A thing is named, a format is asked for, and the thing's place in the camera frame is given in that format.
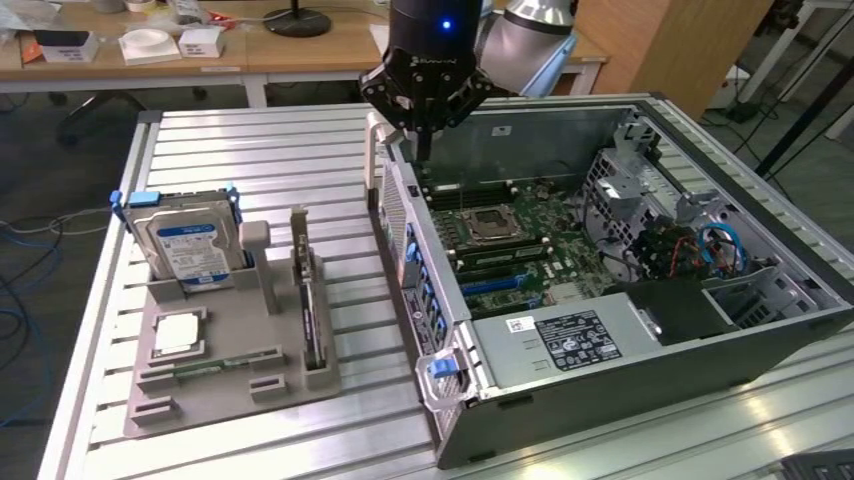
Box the green motherboard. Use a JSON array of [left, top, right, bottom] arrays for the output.
[[423, 177, 619, 319]]

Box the blue expansion slot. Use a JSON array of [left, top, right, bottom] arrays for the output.
[[459, 273, 530, 297]]

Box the small white box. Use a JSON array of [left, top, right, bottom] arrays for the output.
[[176, 27, 227, 59]]

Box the black installed RAM stick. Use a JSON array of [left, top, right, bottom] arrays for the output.
[[453, 243, 553, 269]]

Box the white box with black top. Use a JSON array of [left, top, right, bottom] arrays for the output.
[[32, 29, 100, 64]]

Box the silver CPU chip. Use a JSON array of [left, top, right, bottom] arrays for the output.
[[154, 314, 206, 354]]

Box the blue wire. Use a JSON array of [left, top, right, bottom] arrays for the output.
[[697, 219, 749, 279]]

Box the metal CPU socket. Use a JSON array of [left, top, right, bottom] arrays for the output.
[[463, 204, 529, 246]]

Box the black keyboard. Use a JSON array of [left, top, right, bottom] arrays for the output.
[[780, 451, 854, 480]]

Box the black Nvidia graphics card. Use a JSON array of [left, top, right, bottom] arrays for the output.
[[289, 204, 334, 374]]

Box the green RAM stick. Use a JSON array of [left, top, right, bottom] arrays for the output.
[[170, 355, 259, 376]]

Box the wooden desk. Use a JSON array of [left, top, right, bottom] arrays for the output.
[[0, 0, 610, 109]]

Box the grey printed parts rack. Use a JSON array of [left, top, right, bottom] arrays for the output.
[[123, 219, 346, 439]]

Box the grey power supply unit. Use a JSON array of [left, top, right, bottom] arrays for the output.
[[470, 293, 666, 391]]

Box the white table frame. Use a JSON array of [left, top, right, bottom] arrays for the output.
[[737, 0, 854, 101]]

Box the hard disk with blue bracket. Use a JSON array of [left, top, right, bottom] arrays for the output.
[[110, 182, 246, 294]]

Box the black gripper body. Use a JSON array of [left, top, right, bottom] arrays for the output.
[[383, 0, 483, 109]]

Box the black office chair base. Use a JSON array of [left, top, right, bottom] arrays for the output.
[[56, 92, 148, 147]]

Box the white round holder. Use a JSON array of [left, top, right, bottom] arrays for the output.
[[118, 28, 183, 67]]

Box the black lamp base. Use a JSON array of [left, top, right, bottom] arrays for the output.
[[263, 0, 334, 39]]

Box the silver disk bay cage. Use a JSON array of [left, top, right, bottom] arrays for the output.
[[579, 112, 696, 251]]

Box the open black PC case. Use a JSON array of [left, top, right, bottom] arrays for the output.
[[363, 92, 854, 471]]

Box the black tripod leg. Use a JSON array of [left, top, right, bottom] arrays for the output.
[[753, 0, 854, 176]]

